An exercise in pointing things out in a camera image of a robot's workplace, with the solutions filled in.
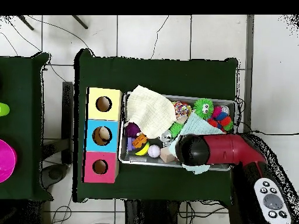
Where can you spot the mint green waffle cloth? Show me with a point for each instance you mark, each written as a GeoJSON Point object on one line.
{"type": "Point", "coordinates": [198, 127]}

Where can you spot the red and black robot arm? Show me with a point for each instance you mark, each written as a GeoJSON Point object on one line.
{"type": "Point", "coordinates": [222, 149]}

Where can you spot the wooden box with three holes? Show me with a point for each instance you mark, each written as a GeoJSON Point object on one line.
{"type": "Point", "coordinates": [114, 112]}

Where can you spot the shallow metal mesh bin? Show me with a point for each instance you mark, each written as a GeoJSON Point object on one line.
{"type": "Point", "coordinates": [140, 160]}

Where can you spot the cream waffle cloth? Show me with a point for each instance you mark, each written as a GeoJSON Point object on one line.
{"type": "Point", "coordinates": [149, 109]}

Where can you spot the purple fuzzy ball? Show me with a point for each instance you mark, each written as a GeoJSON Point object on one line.
{"type": "Point", "coordinates": [132, 130]}

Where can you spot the orange toy brick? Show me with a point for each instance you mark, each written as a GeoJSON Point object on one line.
{"type": "Point", "coordinates": [139, 141]}

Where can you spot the green spiky ball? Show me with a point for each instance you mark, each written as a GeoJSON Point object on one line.
{"type": "Point", "coordinates": [176, 129]}

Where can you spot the white baseball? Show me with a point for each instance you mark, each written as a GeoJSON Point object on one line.
{"type": "Point", "coordinates": [154, 151]}

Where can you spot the light wooden block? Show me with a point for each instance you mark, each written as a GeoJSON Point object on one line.
{"type": "Point", "coordinates": [167, 155]}

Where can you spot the dark green table cloth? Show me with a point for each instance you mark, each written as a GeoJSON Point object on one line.
{"type": "Point", "coordinates": [151, 74]}

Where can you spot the green spiky toy with eyes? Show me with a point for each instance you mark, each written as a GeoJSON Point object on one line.
{"type": "Point", "coordinates": [198, 107]}

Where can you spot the multicolour spiky caterpillar toy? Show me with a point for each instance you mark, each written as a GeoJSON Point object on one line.
{"type": "Point", "coordinates": [220, 119]}

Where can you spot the black stand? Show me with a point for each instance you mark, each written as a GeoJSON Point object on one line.
{"type": "Point", "coordinates": [67, 116]}

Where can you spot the grey stand foot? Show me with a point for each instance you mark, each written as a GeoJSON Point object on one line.
{"type": "Point", "coordinates": [55, 173]}

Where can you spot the grey floor strip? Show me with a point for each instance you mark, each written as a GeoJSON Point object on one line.
{"type": "Point", "coordinates": [249, 70]}

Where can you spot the dark tripod leg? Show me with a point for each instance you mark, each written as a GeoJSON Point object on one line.
{"type": "Point", "coordinates": [25, 22]}
{"type": "Point", "coordinates": [80, 22]}

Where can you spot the green cloth side table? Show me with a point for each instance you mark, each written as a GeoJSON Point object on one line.
{"type": "Point", "coordinates": [21, 81]}

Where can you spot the lime green object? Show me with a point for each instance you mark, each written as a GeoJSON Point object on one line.
{"type": "Point", "coordinates": [3, 109]}

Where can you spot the pink plate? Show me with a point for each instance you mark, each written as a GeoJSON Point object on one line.
{"type": "Point", "coordinates": [5, 161]}

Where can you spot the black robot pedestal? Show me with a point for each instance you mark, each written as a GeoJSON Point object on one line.
{"type": "Point", "coordinates": [149, 213]}

